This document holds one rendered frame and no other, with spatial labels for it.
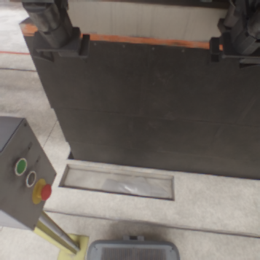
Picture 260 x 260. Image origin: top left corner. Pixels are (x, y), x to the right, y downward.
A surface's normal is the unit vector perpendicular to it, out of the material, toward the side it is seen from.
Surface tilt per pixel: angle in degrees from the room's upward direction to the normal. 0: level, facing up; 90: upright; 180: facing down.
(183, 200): 0
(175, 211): 0
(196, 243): 0
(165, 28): 90
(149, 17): 90
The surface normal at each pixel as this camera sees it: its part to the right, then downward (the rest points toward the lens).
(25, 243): 0.03, -0.65
